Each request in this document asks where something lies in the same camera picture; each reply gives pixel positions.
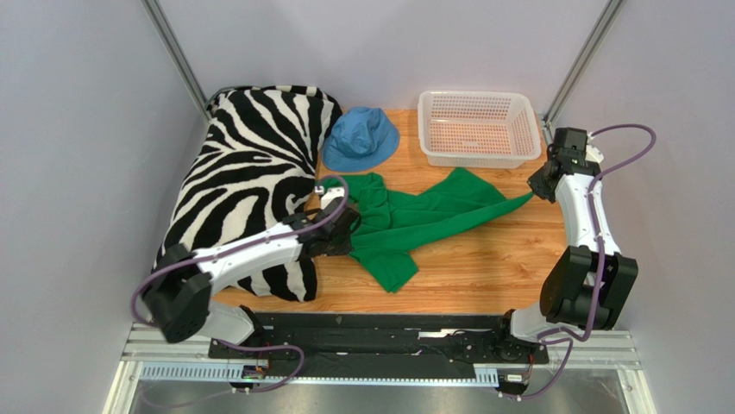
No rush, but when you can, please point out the green t shirt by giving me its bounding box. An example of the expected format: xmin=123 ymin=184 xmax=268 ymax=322
xmin=319 ymin=167 xmax=533 ymax=293

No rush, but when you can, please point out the zebra striped pillow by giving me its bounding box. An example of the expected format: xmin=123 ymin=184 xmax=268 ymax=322
xmin=152 ymin=85 xmax=342 ymax=303

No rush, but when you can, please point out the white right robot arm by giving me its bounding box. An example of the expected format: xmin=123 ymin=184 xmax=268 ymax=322
xmin=507 ymin=128 xmax=638 ymax=343

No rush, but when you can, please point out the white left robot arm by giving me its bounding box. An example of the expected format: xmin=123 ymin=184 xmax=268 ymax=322
xmin=131 ymin=201 xmax=361 ymax=345

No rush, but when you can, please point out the blue bucket hat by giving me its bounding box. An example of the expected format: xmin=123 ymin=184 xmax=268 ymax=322
xmin=322 ymin=106 xmax=400 ymax=173

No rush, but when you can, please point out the white plastic basket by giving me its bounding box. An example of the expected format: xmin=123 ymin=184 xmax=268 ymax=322
xmin=418 ymin=91 xmax=542 ymax=169

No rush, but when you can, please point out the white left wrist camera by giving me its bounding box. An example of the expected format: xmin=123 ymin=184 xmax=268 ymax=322
xmin=314 ymin=185 xmax=346 ymax=214

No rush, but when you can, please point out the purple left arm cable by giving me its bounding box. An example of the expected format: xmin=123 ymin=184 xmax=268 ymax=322
xmin=129 ymin=174 xmax=351 ymax=394

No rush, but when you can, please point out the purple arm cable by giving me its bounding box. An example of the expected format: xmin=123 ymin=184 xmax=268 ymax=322
xmin=499 ymin=122 xmax=657 ymax=401
xmin=129 ymin=174 xmax=351 ymax=394

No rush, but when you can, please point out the right aluminium frame post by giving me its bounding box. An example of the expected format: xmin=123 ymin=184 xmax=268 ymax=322
xmin=543 ymin=0 xmax=626 ymax=126

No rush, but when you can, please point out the aluminium frame post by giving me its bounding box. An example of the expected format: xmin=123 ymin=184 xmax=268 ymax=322
xmin=141 ymin=0 xmax=211 ymax=121
xmin=543 ymin=0 xmax=626 ymax=126

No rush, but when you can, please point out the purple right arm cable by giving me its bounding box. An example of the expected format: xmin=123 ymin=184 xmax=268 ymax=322
xmin=499 ymin=122 xmax=657 ymax=401

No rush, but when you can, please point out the left aluminium frame post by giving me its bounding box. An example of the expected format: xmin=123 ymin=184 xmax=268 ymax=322
xmin=141 ymin=0 xmax=211 ymax=121

